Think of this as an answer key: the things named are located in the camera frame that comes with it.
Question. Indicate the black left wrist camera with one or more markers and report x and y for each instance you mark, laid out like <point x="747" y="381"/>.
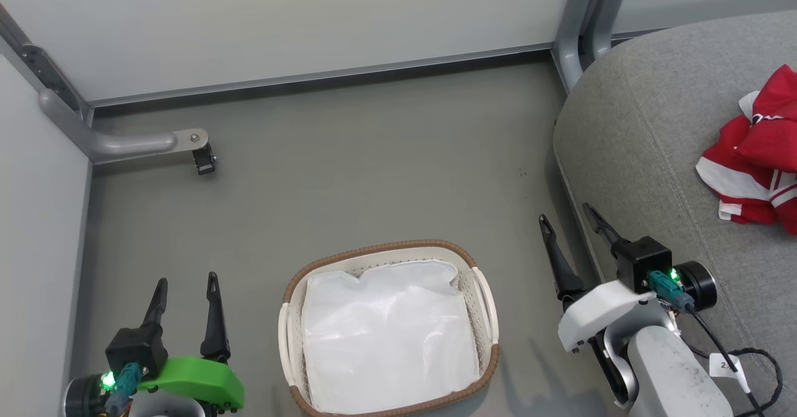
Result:
<point x="138" y="348"/>

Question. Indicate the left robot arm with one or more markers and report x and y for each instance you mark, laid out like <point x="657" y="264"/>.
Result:
<point x="93" y="398"/>

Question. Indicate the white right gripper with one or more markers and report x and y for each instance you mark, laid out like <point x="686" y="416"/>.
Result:
<point x="598" y="311"/>

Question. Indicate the white basket liner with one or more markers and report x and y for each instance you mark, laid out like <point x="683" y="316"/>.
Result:
<point x="386" y="336"/>

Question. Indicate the white wicker-rimmed laundry basket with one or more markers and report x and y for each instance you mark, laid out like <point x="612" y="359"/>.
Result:
<point x="485" y="311"/>

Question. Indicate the grey partition post with bracket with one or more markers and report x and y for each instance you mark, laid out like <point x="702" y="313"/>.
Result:
<point x="37" y="68"/>

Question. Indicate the red and white garment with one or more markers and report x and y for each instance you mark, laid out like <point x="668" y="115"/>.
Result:
<point x="753" y="162"/>

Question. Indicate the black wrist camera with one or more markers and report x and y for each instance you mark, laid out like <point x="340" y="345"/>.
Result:
<point x="138" y="348"/>
<point x="644" y="258"/>

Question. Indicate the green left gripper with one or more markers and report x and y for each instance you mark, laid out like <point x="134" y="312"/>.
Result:
<point x="199" y="379"/>

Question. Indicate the long grey partition foot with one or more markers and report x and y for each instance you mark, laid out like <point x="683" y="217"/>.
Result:
<point x="124" y="146"/>

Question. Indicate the black caster wheel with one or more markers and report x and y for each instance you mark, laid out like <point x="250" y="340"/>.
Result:
<point x="204" y="159"/>

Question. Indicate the grey partition base rail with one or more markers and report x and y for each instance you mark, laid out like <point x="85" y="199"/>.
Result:
<point x="311" y="76"/>

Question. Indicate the white paper tag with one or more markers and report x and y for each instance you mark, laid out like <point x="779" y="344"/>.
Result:
<point x="725" y="365"/>

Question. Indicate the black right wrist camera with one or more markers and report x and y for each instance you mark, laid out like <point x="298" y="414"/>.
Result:
<point x="644" y="258"/>

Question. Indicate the grey fabric sofa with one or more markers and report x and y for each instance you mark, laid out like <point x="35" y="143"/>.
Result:
<point x="660" y="155"/>

